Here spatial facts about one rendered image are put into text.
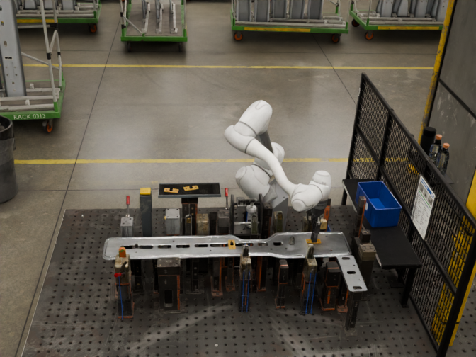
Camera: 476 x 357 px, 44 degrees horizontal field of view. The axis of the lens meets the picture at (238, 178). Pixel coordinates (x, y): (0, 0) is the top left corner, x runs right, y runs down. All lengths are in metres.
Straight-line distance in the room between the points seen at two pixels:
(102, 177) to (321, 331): 3.28
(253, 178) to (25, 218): 2.38
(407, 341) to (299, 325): 0.58
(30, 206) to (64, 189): 0.38
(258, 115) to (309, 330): 1.22
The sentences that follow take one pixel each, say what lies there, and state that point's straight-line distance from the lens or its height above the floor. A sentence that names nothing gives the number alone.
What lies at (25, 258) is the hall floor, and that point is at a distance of 4.99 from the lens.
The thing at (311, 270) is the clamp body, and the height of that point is 1.01.
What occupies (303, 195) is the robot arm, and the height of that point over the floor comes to 1.42.
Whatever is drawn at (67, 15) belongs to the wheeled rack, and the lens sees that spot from 10.18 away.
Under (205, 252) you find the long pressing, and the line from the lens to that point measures 3.24.
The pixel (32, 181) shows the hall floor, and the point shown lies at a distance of 5.98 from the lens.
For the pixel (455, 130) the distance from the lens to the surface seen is 5.52.
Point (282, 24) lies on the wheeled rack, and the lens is 9.85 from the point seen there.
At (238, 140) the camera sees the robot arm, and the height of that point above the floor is 1.50.
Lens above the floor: 3.01
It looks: 31 degrees down
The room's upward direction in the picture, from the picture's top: 3 degrees clockwise
